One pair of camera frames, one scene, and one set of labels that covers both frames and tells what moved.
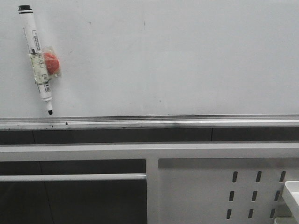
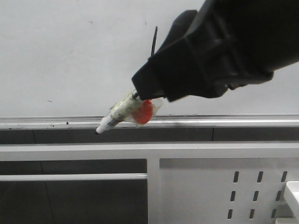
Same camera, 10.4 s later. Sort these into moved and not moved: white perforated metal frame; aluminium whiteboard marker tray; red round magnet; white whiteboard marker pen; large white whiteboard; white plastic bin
Moved: red round magnet; white whiteboard marker pen
Not moved: large white whiteboard; aluminium whiteboard marker tray; white plastic bin; white perforated metal frame
